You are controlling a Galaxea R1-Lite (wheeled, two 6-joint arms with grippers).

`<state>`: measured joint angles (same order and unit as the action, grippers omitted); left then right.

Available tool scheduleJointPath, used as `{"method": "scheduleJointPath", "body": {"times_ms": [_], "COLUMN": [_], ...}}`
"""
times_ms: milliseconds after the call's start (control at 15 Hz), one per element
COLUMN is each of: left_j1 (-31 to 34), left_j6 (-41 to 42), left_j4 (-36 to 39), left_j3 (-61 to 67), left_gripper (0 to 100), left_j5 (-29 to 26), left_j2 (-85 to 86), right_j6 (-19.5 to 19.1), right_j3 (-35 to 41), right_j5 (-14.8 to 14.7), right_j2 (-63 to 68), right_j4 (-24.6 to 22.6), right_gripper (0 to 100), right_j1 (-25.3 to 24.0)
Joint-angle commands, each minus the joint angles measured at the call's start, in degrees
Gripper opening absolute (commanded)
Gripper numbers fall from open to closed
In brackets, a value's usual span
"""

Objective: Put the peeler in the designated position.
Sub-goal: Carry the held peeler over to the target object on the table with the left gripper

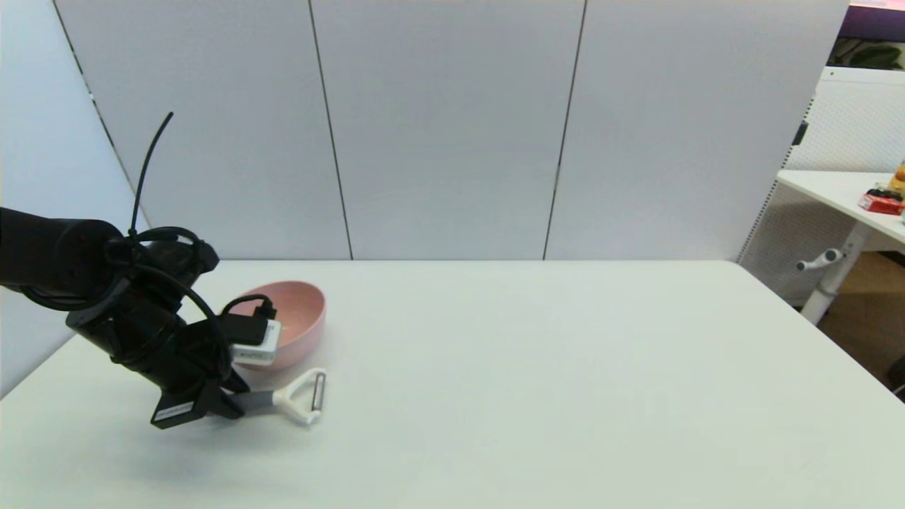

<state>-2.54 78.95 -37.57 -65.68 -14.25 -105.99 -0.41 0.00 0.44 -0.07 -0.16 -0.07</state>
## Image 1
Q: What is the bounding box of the grey-handled white peeler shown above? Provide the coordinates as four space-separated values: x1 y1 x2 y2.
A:
237 368 327 426

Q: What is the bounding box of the pink plastic bowl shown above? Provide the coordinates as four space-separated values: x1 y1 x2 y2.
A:
230 281 327 372

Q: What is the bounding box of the white side desk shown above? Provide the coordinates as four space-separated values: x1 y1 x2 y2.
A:
776 172 905 326

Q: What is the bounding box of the red box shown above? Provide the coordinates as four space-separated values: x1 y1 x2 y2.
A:
857 192 904 216

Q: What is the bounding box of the white perforated partition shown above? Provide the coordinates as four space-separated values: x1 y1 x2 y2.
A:
737 67 905 308

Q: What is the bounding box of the green plant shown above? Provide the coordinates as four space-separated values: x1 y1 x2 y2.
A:
831 40 902 71

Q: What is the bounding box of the purple panel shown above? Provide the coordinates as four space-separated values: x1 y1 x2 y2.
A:
836 6 905 43

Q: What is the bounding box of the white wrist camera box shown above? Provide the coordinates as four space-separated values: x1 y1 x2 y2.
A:
232 320 282 367

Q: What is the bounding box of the grey desk crank handle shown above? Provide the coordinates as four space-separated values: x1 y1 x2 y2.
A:
795 249 843 273

